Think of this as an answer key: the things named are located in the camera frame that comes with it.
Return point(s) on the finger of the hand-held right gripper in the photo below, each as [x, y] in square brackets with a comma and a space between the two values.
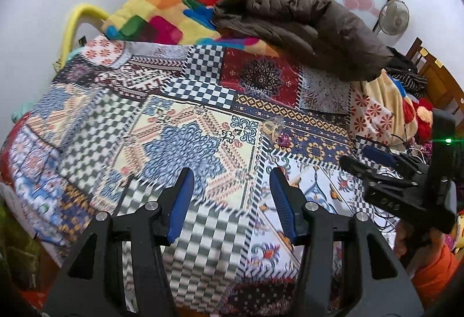
[357, 166]
[379, 157]

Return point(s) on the colourful block-pattern blanket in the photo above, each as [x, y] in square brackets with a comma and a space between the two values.
[163, 12]

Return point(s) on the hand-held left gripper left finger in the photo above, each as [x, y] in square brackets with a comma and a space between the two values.
[181, 201]

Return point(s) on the white standing fan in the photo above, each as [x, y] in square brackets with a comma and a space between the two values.
[394, 17]

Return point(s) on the red and yellow plush toy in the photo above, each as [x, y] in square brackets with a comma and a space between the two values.
[422, 112]

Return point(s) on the patchwork printed bedsheet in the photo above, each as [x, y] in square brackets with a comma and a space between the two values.
[181, 114]

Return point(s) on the teal cloth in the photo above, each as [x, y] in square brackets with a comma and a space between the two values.
[19, 116]

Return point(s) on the black striped clothes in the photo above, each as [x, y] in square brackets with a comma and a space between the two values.
[408, 70]

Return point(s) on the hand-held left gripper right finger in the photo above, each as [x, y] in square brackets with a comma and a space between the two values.
[284, 201]

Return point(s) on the green fuzzy cloth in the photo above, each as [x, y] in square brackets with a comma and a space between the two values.
[16, 248]

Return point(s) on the brown padded jacket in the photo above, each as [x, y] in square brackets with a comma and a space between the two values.
[308, 31]

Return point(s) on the wooden chair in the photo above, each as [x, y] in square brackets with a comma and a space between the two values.
[440, 74]

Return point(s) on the person's right hand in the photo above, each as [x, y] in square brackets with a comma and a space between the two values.
[403, 236]

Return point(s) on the small purple wrapper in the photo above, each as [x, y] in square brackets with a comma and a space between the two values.
[283, 140]

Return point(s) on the beige fleece blanket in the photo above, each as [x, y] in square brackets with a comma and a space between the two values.
[384, 96]

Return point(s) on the yellow bed frame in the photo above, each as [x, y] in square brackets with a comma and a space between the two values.
[72, 23]

